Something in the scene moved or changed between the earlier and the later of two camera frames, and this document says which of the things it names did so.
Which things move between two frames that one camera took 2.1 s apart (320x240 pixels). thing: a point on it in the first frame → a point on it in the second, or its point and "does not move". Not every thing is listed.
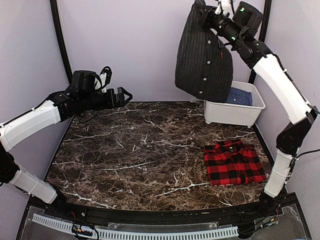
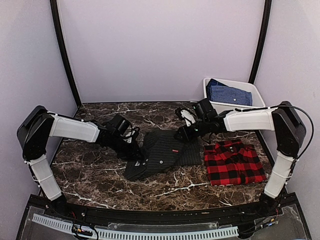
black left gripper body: (110, 102) → (125, 151)
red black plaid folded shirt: (231, 162) does not move
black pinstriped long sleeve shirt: (204, 66) → (162, 151)
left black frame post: (60, 39) does not move
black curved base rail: (54, 204) does not move
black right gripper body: (207, 22) → (190, 136)
